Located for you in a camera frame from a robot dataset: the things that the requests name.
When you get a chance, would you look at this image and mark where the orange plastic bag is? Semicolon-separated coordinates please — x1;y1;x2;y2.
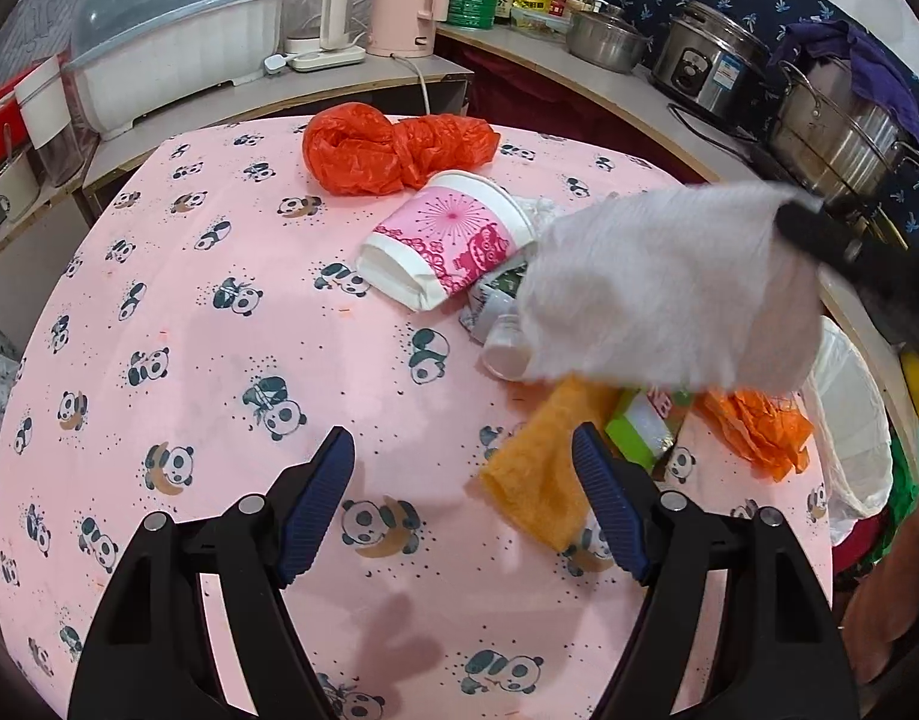
692;386;815;485

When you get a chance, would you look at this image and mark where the clear container white lid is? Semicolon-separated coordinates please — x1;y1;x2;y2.
16;56;86;188

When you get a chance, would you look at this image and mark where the pink electric kettle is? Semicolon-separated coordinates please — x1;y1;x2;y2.
365;0;458;59

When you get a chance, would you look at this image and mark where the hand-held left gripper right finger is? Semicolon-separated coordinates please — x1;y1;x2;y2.
572;422;861;720

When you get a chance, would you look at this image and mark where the white dish rack clear lid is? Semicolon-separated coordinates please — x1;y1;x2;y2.
62;0;288;142

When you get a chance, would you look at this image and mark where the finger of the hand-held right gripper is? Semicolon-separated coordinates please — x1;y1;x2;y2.
776;199;881;280

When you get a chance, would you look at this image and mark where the black power cable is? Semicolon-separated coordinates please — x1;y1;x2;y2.
665;101;768;166

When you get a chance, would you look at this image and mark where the purple cloth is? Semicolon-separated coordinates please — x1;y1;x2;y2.
774;19;919;147

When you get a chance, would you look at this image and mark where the small white bottle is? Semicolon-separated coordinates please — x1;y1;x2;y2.
482;313;539;380

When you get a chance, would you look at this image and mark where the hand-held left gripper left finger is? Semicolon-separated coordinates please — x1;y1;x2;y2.
68;426;356;720

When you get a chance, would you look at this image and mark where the small steel pot with lid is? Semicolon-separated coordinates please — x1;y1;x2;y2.
566;4;651;76

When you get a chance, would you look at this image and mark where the dark red cloth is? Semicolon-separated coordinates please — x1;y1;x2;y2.
437;41;701;181

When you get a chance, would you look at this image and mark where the white kettle cable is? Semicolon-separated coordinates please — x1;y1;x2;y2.
410;56;434;117

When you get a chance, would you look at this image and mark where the green cardboard box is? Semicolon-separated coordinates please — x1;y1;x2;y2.
603;386;693;475

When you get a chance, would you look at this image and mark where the orange cloth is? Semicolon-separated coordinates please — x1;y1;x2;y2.
479;375;626;552

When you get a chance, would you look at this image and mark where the pink printed paper cup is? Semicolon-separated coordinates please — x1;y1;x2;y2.
355;170;539;314

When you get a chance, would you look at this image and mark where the pink panda tablecloth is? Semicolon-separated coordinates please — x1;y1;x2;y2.
0;116;836;720

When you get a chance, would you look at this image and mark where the green white wrapper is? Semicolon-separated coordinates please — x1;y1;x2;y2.
459;259;536;346

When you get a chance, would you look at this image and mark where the person's right forearm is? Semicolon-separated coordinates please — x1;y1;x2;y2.
840;506;919;685

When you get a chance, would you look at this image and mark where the white paper towel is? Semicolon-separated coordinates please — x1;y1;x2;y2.
518;181;824;392

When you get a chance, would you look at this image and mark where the red plastic bag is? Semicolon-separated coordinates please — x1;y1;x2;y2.
302;106;501;196

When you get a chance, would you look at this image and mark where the large steel steamer pot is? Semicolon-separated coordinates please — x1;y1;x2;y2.
763;60;919;211

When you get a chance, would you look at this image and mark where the bin with white liner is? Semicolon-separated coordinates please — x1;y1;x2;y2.
800;315;896;518

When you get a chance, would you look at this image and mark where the steel rice cooker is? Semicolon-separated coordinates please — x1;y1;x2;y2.
649;1;771;125

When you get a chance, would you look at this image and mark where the white glass kettle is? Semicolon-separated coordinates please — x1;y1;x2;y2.
280;0;367;74

